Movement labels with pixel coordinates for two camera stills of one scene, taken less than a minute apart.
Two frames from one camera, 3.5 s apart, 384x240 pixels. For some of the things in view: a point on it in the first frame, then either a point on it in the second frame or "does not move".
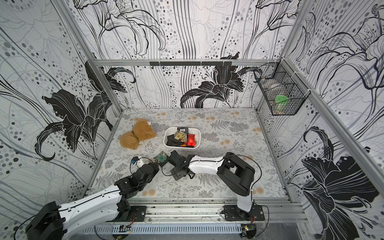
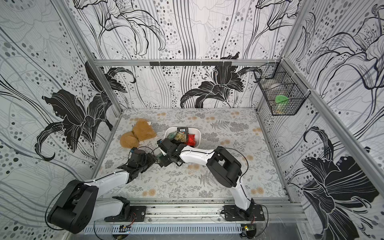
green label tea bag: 161,158 does not move
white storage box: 170,131 does not move
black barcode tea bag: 183,129 does not move
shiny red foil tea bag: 191,140 does not move
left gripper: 156,168 -> 150,157
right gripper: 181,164 -> 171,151
